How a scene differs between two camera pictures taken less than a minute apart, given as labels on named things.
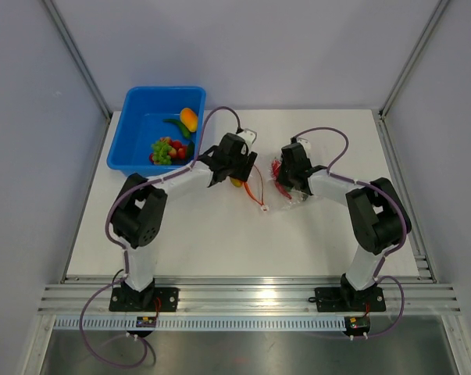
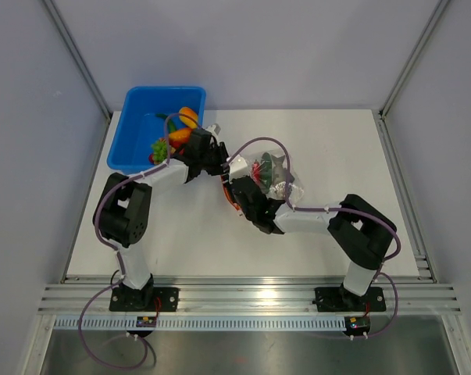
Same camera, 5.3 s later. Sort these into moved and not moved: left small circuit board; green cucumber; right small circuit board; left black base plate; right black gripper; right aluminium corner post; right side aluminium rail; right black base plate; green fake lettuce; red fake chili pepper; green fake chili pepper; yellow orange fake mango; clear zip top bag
Moved: clear zip top bag; right black gripper; red fake chili pepper; green cucumber; green fake chili pepper
Not moved: right small circuit board; left black base plate; right black base plate; green fake lettuce; right side aluminium rail; right aluminium corner post; yellow orange fake mango; left small circuit board
